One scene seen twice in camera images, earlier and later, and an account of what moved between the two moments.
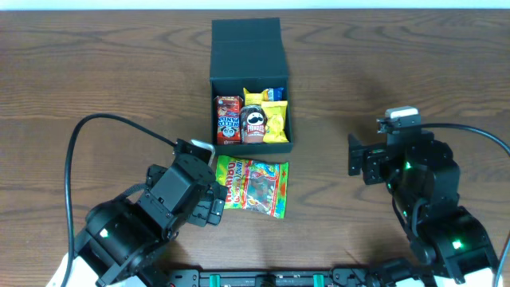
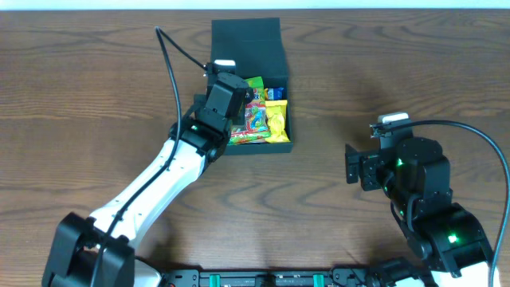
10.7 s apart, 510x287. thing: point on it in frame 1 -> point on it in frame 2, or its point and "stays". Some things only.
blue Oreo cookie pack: x=275 y=94 stays
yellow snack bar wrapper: x=276 y=131 stays
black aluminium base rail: x=288 y=277 stays
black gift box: x=248 y=53 stays
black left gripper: x=211 y=203 -> x=247 y=103
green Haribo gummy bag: x=256 y=186 -> x=254 y=127
